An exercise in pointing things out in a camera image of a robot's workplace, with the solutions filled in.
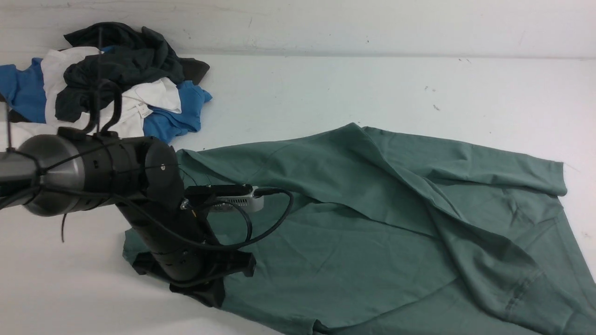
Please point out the dark grey t-shirt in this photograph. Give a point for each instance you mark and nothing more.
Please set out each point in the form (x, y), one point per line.
(133, 57)

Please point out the blue t-shirt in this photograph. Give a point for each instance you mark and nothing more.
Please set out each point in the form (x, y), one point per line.
(161, 124)

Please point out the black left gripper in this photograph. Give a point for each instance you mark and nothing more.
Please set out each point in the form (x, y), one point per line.
(197, 275)

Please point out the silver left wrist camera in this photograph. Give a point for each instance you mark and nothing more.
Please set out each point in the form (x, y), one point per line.
(233, 199)

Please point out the white t-shirt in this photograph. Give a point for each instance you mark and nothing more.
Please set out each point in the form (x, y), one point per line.
(38, 86)

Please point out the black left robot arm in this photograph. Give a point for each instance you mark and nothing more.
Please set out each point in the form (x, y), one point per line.
(52, 175)

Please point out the green long-sleeve top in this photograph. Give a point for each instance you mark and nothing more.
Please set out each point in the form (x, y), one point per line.
(397, 234)

